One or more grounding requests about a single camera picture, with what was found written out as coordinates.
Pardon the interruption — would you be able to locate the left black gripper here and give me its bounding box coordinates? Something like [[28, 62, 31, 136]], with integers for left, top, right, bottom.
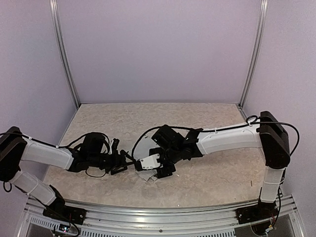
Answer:
[[88, 149, 136, 175]]

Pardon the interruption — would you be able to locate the white paper box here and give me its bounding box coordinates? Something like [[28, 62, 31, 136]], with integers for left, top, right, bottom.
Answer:
[[134, 136, 158, 182]]

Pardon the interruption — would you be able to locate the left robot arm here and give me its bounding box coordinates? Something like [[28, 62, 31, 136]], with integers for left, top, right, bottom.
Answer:
[[0, 126, 134, 220]]

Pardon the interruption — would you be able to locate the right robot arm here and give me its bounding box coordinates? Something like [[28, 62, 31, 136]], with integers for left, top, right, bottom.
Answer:
[[149, 111, 290, 219]]

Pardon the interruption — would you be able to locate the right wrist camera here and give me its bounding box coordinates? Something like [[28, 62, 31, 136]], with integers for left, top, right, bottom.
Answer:
[[134, 154, 161, 171]]

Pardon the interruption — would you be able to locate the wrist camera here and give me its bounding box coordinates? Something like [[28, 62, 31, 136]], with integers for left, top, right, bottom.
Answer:
[[108, 138, 119, 155], [134, 154, 161, 171]]

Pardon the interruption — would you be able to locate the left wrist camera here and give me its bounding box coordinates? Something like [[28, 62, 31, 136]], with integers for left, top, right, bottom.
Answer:
[[108, 138, 119, 155]]

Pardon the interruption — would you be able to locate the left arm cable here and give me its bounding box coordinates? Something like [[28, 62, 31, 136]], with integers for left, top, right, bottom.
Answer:
[[0, 132, 112, 178]]

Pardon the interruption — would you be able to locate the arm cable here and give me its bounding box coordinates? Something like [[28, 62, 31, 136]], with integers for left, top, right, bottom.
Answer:
[[0, 132, 112, 178], [132, 115, 300, 160]]

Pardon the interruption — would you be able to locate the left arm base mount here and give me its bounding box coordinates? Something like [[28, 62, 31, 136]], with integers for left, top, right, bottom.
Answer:
[[42, 206, 87, 225]]

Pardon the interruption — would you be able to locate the front aluminium rail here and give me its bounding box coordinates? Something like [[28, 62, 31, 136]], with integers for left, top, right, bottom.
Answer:
[[16, 196, 307, 237]]

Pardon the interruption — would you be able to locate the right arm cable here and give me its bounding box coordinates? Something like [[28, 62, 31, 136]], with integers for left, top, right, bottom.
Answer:
[[132, 115, 300, 160]]

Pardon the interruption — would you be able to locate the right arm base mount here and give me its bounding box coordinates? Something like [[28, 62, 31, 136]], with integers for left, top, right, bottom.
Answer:
[[236, 204, 278, 225]]

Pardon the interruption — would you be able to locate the left aluminium frame post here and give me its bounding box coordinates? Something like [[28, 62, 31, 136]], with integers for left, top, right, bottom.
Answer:
[[49, 0, 81, 110]]

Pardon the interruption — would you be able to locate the aluminium frame post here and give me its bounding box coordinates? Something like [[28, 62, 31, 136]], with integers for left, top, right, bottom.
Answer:
[[238, 0, 269, 110], [49, 0, 81, 110]]

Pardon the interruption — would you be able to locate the right aluminium frame post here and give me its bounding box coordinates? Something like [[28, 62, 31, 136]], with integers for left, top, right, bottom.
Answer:
[[238, 0, 269, 110]]

